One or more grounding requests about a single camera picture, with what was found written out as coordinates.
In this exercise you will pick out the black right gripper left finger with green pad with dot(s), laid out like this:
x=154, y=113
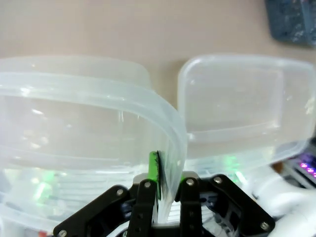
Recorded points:
x=144, y=197

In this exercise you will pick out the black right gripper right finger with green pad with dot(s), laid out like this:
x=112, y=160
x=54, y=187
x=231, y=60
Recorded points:
x=190, y=205

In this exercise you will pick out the keyboard with purple lights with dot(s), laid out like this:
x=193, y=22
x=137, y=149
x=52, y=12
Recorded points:
x=307, y=168

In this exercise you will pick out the small clear plastic container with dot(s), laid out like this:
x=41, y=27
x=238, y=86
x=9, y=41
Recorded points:
x=234, y=98

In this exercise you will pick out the blue speckled fabric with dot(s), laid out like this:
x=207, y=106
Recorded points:
x=291, y=19

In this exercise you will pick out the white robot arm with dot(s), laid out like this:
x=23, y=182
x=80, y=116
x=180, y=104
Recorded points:
x=279, y=195

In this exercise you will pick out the large clear plastic container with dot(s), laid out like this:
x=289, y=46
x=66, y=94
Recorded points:
x=81, y=118

